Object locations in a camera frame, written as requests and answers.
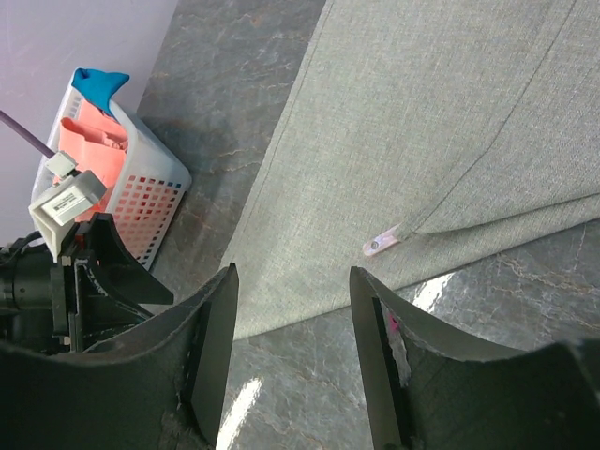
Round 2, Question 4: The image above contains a white plastic basket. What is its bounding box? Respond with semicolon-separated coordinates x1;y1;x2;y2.
30;74;191;269

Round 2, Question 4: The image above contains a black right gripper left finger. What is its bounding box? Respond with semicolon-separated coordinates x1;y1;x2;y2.
1;265;239;449

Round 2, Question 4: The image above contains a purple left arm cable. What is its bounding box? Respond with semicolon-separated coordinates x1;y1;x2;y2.
0;110;57;160

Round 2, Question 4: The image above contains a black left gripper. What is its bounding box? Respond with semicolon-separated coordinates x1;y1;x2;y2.
1;213;173;352

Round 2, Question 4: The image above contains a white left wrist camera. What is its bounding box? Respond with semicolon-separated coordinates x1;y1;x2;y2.
28;151;107;263

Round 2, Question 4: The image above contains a grey cloth napkin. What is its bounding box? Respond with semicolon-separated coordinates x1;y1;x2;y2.
222;1;599;338

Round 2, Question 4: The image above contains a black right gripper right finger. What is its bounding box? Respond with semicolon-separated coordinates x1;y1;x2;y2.
349;267;599;449

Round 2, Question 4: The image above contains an orange cloth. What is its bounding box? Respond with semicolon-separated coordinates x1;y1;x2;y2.
58;99;128;221

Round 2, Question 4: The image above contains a blue cloth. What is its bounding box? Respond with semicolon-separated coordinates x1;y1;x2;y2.
71;67;130;119

